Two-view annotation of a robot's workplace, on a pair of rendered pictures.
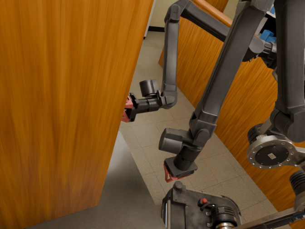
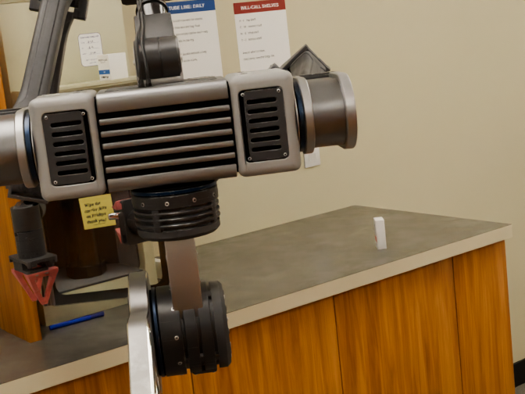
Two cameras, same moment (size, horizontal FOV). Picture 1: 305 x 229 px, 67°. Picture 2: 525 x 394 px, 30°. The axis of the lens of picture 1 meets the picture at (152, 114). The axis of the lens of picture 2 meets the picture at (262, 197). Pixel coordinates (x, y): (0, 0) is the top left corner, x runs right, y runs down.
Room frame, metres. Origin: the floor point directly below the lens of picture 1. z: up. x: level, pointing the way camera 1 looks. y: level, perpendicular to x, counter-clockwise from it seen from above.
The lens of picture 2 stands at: (1.15, -2.05, 1.60)
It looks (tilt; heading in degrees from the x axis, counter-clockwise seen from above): 10 degrees down; 95
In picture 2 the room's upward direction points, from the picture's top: 6 degrees counter-clockwise
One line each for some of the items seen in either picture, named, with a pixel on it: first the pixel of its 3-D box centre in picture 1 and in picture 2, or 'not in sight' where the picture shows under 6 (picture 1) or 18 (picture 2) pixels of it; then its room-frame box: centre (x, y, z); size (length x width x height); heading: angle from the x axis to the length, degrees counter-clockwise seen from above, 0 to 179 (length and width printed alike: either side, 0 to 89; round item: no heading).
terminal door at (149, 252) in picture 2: not in sight; (100, 218); (0.57, 0.20, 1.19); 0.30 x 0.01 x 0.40; 6
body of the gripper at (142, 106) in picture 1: (137, 106); (141, 221); (0.70, 0.07, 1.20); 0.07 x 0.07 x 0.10; 42
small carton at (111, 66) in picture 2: not in sight; (112, 66); (0.63, 0.30, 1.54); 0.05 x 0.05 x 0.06; 45
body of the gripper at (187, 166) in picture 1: (183, 160); (30, 246); (0.51, -0.15, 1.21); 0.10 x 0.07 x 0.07; 130
